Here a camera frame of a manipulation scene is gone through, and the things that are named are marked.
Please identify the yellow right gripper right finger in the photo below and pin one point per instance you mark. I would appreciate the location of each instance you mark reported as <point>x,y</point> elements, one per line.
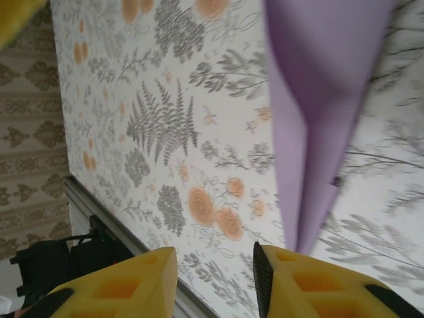
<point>314,291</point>

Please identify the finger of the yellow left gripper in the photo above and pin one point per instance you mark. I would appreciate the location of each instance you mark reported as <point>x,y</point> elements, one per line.
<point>13,16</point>

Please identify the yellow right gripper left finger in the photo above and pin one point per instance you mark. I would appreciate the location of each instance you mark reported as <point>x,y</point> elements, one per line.
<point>132,291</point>

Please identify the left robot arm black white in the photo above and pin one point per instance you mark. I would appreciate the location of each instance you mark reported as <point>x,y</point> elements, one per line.
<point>49,261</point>

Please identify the floral tablecloth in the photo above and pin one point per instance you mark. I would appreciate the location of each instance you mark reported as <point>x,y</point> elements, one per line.
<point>149,99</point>

